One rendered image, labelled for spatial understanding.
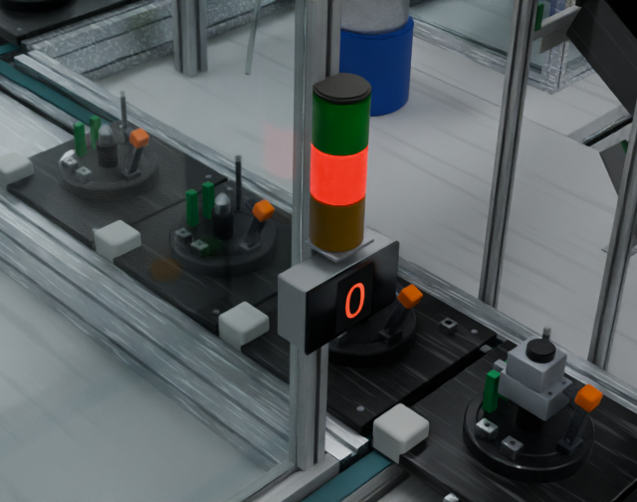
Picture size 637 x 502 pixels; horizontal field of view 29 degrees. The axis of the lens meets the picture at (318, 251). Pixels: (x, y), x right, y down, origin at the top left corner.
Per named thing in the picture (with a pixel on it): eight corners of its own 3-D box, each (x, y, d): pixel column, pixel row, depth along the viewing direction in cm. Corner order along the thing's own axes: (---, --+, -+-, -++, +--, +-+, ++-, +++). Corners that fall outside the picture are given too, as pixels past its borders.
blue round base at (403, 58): (426, 98, 223) (432, 20, 215) (366, 126, 214) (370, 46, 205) (362, 69, 232) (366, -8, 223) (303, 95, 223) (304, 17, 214)
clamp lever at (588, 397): (583, 441, 131) (604, 393, 126) (572, 450, 130) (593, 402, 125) (556, 420, 133) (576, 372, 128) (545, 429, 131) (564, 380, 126)
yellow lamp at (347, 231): (374, 237, 115) (377, 192, 112) (336, 259, 112) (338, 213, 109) (335, 215, 117) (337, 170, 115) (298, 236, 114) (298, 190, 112)
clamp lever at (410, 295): (401, 332, 146) (424, 294, 140) (390, 340, 144) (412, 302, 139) (381, 310, 147) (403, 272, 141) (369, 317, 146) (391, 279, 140)
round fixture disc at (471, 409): (618, 437, 136) (621, 424, 135) (540, 503, 127) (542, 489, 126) (515, 376, 144) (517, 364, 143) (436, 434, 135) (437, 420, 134)
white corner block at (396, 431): (428, 448, 137) (431, 420, 134) (400, 468, 134) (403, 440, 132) (396, 426, 139) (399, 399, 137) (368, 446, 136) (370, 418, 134)
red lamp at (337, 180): (377, 191, 112) (380, 143, 109) (338, 212, 109) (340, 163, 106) (337, 170, 115) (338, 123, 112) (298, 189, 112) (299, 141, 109)
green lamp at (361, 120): (380, 142, 109) (383, 93, 106) (340, 162, 106) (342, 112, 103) (338, 122, 112) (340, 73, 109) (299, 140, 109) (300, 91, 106)
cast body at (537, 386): (569, 402, 132) (579, 351, 128) (544, 422, 129) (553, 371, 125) (507, 366, 137) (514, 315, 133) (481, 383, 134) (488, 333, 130)
